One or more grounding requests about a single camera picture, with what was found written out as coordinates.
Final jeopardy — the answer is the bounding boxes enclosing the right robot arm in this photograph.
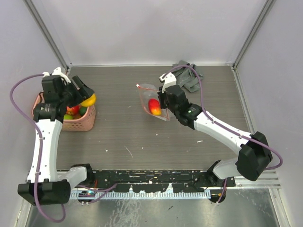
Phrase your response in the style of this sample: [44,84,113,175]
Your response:
[158,85,273,186]

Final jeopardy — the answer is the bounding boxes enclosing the green lime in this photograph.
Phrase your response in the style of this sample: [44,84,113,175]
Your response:
[63,114,73,121]

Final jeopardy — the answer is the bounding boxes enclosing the red yellow mango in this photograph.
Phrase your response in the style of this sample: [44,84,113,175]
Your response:
[148,98,161,116]

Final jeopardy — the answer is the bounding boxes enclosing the pink plastic basket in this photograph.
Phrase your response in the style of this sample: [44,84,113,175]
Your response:
[32,92,97,132]

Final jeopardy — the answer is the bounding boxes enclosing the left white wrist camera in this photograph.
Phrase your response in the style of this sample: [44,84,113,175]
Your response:
[43,67,71,84]

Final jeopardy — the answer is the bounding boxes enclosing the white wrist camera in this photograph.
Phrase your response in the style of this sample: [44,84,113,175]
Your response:
[159,72,177,93]
[43,67,71,84]

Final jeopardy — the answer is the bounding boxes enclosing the dark green fruit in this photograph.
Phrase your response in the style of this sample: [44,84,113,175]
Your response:
[79,106,88,116]

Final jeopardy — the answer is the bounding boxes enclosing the grey cable duct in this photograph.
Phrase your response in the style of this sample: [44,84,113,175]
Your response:
[70,190,211,201]

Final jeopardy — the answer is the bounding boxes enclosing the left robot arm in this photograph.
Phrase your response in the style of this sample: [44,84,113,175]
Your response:
[18,73,95,206]

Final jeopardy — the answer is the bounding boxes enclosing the grey crumpled cloth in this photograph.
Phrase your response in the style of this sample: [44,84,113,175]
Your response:
[171,61,204,93]

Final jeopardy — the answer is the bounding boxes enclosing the red apple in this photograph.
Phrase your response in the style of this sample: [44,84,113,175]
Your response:
[66,105,80,116]

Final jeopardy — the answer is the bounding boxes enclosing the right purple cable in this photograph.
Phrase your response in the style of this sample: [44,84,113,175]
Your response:
[165,65,284,204]

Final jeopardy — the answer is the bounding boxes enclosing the yellow lemon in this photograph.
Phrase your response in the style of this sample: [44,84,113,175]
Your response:
[81,93,96,107]

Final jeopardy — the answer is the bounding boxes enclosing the clear zip top bag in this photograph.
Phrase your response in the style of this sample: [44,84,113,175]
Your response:
[136,83,171,121]

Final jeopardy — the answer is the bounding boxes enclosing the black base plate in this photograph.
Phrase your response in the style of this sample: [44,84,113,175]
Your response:
[78,170,224,193]

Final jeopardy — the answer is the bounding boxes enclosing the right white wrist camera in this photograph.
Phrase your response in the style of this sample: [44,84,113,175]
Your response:
[159,72,177,93]

